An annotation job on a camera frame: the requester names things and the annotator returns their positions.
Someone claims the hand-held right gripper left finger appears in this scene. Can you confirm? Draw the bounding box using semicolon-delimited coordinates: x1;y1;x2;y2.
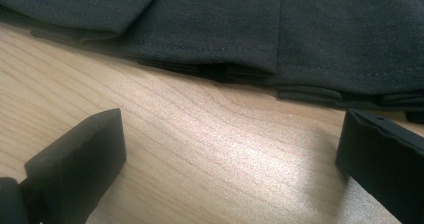
19;108;127;224

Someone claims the dark cloth garment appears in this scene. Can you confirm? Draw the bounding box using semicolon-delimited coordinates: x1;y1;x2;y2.
0;0;424;113

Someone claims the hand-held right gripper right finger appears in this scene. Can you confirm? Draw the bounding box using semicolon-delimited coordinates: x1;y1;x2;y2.
335;109;424;224

